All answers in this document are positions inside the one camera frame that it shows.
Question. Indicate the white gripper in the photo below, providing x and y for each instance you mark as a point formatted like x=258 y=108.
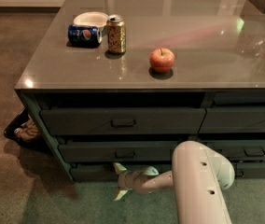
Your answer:
x=127 y=180

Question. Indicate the drawer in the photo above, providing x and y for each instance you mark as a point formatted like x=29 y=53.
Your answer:
x=239 y=150
x=249 y=169
x=118 y=151
x=105 y=172
x=116 y=120
x=240 y=119

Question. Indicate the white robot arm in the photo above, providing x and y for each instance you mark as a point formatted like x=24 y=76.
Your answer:
x=198 y=177

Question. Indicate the grey drawer cabinet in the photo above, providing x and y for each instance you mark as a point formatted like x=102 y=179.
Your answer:
x=219 y=49

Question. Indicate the black bin with brown bag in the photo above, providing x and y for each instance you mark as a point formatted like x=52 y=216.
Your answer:
x=23 y=131

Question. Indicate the red apple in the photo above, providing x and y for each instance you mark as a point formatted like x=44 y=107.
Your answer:
x=161 y=60

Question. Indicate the blue pepsi can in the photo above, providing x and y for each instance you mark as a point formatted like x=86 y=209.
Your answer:
x=84 y=35

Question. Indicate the gold soda can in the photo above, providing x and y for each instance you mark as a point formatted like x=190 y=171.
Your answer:
x=116 y=34

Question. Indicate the white bowl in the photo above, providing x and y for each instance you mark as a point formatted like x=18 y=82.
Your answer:
x=95 y=19

